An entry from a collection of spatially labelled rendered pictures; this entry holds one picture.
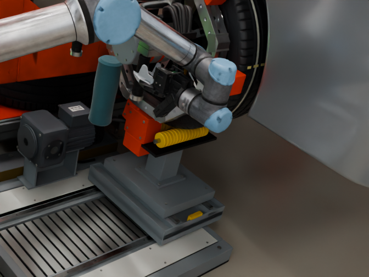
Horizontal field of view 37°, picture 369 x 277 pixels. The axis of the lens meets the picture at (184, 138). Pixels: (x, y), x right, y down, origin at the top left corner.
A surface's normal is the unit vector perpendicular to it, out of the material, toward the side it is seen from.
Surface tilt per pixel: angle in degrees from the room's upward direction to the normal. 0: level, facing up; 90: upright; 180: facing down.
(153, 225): 90
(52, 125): 0
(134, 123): 90
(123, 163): 0
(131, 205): 90
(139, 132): 90
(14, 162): 0
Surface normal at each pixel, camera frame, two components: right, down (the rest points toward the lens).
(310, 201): 0.23, -0.85
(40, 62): 0.67, 0.49
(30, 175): -0.70, 0.19
